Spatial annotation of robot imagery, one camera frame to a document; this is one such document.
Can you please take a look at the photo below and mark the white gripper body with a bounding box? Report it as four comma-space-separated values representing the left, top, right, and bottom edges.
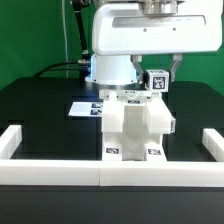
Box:
92, 1, 223, 55

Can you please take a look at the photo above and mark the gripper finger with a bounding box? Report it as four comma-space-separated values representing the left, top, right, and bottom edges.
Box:
169, 54, 182, 82
130, 55, 144, 84

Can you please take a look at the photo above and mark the white chair seat part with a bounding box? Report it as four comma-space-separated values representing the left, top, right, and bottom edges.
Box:
121, 100, 147, 160

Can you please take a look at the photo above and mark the white chair back part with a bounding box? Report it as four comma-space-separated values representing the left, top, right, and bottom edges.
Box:
99, 90, 172, 137

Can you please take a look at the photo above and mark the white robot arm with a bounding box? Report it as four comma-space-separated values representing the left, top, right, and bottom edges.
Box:
71, 0, 224, 85

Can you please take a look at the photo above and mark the small white tagged cube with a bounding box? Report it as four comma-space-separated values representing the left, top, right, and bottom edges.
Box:
170, 116, 176, 133

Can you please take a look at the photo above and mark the white base tag sheet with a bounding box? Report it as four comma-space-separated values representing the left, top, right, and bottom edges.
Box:
69, 102, 103, 117

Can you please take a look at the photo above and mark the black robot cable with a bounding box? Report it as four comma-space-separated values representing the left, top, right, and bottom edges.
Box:
32, 9, 92, 78

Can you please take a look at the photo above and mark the white obstacle fence wall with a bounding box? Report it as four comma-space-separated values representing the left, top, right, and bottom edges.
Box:
0, 125, 224, 187

